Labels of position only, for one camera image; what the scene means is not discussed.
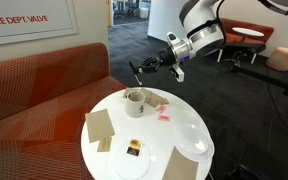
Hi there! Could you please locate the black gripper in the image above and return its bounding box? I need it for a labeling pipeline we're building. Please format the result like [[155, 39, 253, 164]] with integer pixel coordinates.
[[129, 49, 172, 75]]

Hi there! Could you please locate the white mug with cartoon print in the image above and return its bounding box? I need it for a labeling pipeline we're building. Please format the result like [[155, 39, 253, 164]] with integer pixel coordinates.
[[123, 90, 147, 119]]

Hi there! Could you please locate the brown sugar packet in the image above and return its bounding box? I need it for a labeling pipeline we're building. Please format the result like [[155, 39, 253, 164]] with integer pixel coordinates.
[[96, 136, 113, 153], [156, 96, 170, 106]]

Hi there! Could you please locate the pink sweetener packet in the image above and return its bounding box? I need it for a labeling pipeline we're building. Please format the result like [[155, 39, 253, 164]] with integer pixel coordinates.
[[155, 104, 168, 114], [157, 114, 171, 123]]

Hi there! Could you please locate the tea bag packet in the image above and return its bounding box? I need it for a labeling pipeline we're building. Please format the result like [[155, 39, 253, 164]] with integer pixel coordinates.
[[126, 138, 145, 157]]

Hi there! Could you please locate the small white plate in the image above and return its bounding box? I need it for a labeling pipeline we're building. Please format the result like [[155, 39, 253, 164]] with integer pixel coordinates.
[[108, 137, 156, 180]]

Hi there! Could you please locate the red lounge chair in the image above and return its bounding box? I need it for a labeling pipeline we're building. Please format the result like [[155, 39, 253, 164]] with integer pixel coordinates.
[[216, 17, 275, 65]]

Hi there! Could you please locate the small white round table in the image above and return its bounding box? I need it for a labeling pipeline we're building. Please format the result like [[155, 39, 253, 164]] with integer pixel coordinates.
[[231, 26, 265, 38]]

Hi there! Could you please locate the red patterned sofa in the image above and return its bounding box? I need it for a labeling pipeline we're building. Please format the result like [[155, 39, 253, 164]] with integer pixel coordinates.
[[0, 42, 128, 180]]

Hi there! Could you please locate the black metal stand beam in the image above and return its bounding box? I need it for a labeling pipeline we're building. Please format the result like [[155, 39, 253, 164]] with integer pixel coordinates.
[[231, 63, 288, 103]]

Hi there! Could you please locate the white fire dept sign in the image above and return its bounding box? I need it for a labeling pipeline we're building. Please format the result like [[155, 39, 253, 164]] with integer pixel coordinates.
[[0, 0, 79, 48]]

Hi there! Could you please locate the beige pouf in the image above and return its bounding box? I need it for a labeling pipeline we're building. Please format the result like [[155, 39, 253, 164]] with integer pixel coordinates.
[[265, 46, 288, 72]]

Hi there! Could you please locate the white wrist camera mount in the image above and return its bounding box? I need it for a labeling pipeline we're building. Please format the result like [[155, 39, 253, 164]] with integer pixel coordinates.
[[169, 62, 186, 83]]

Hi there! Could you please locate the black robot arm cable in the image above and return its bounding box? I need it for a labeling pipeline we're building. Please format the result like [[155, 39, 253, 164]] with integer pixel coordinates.
[[215, 0, 227, 23]]

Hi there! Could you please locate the black hanging cable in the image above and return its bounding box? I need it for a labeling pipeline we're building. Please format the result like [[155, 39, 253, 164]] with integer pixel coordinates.
[[265, 66, 288, 144]]

